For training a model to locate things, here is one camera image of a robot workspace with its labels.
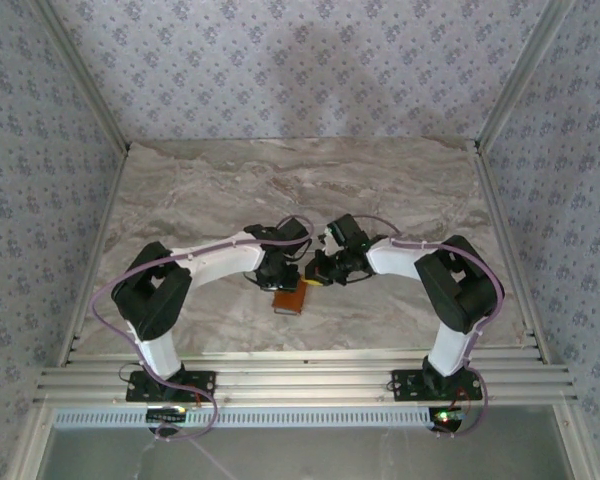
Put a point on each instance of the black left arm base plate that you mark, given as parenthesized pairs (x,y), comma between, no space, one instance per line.
(200,382)

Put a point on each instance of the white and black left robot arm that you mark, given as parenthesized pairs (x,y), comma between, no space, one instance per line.
(220,257)

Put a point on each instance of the aluminium mounting rail beam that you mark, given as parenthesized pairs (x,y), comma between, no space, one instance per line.
(305,380)

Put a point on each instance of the aluminium corner post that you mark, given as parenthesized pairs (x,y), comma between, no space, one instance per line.
(520,75)
(84,75)

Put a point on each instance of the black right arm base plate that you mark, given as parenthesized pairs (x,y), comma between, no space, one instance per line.
(405,385)

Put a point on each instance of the aluminium table side rail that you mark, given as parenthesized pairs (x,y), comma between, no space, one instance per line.
(97,250)
(503,225)

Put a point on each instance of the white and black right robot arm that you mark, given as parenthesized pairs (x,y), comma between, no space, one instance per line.
(395,257)

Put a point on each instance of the aluminium frame leg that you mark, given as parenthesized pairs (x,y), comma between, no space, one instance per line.
(580,445)
(30,445)

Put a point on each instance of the brown leather card holder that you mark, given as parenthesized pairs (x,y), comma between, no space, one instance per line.
(290,301)

